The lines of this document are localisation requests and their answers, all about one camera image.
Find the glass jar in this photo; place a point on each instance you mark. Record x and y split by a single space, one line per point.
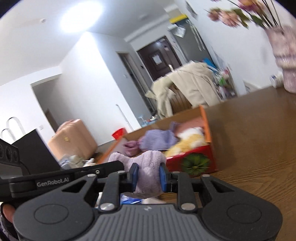
72 162

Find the purple folded cloth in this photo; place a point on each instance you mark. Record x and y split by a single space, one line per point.
131 148

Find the red bucket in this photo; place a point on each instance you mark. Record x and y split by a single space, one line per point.
119 133

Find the blue tissue pack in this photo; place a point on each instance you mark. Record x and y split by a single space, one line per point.
129 200

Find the dark entrance door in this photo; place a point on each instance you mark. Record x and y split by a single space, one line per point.
159 58

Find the grey refrigerator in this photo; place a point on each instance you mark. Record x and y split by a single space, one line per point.
189 41

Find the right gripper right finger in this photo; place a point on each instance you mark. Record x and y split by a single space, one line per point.
180 184

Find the white yellow plush sheep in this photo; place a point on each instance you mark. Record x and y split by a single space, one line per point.
189 139

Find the brown wooden chair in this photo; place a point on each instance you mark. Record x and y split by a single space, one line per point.
178 102

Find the lilac fluffy towel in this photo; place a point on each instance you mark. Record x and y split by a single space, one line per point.
148 183

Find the white medicine bottle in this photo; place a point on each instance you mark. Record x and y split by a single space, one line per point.
277 80

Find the pink textured vase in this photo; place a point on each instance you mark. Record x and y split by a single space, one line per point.
282 40

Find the yellow box on refrigerator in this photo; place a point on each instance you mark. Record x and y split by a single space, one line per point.
178 18

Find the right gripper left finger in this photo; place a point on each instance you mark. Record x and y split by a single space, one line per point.
114 185

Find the red orange cardboard box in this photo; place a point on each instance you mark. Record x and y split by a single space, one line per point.
174 163

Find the purple knitted cloth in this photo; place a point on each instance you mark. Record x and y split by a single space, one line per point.
159 140

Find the beige coat on chair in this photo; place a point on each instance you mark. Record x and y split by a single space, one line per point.
194 80

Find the cluttered storage rack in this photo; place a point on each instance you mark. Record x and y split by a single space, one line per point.
222 81

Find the pink suitcase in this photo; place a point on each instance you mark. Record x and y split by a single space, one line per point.
72 138

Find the left hand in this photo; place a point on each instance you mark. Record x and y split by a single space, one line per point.
8 231

